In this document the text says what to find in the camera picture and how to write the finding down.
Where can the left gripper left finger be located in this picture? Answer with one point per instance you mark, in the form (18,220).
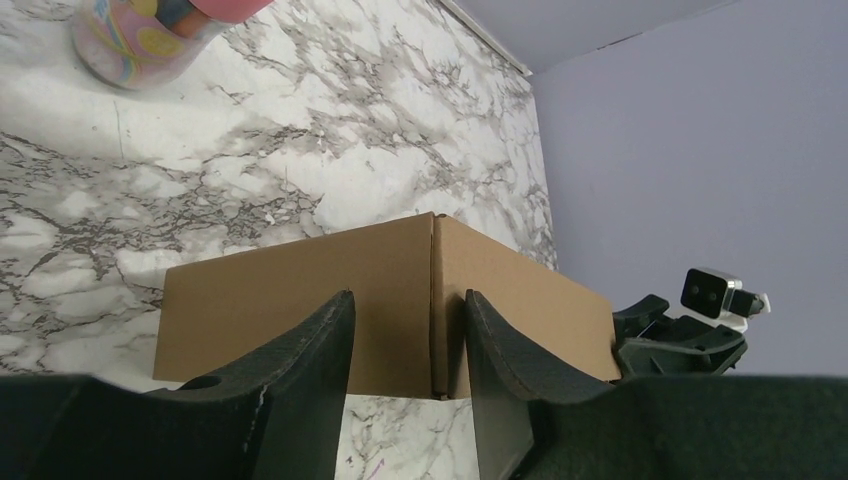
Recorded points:
(274,413)

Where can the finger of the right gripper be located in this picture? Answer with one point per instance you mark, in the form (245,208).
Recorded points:
(646,318)
(712,353)

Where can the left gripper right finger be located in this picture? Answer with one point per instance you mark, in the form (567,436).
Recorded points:
(537,417)

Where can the brown cardboard box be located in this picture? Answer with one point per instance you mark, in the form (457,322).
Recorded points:
(409,278)

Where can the pink-capped clear bottle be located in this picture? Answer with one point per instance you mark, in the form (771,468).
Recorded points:
(140,44)

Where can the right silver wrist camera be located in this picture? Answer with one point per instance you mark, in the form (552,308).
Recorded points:
(719,299)

